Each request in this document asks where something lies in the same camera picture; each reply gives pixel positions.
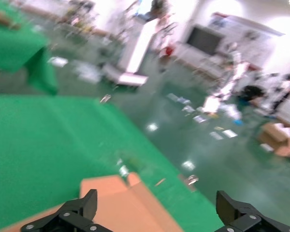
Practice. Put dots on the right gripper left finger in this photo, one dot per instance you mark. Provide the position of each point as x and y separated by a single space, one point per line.
70 217

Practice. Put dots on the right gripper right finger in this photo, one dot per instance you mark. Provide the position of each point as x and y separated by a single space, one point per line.
244 217

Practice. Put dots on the cardboard box with round holes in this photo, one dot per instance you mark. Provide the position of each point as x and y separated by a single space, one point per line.
135 205

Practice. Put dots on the cardboard box on floor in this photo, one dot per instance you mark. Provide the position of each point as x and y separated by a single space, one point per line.
273 135

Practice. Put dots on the clear plastic wrap scrap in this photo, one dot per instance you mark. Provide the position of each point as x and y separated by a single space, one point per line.
124 170

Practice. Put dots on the short wooden stick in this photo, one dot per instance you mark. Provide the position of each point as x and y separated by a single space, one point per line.
160 182

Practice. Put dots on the person with dark hair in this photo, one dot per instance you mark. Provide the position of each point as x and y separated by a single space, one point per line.
252 93

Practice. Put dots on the green cloth on neighbouring table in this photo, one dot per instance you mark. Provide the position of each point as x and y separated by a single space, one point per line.
14 48

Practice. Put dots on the white pillar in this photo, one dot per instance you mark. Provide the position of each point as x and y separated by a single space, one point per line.
140 53

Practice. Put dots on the black flat screen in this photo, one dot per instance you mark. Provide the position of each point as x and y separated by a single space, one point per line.
204 39

